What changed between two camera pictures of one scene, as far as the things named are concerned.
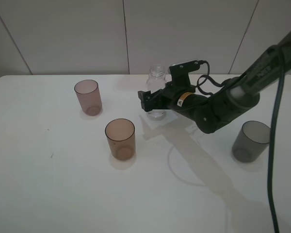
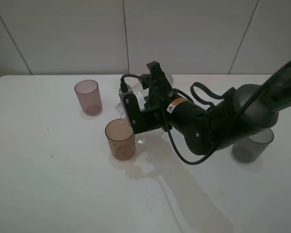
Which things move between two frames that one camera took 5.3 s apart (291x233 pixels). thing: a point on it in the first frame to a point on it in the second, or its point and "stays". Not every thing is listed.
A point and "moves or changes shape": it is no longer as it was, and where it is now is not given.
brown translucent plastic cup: x=121 y=134 stays
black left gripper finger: x=160 y=102 to x=160 y=85
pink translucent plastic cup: x=88 y=93 stays
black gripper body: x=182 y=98 to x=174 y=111
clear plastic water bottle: x=156 y=81 moves or changes shape
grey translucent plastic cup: x=251 y=142 stays
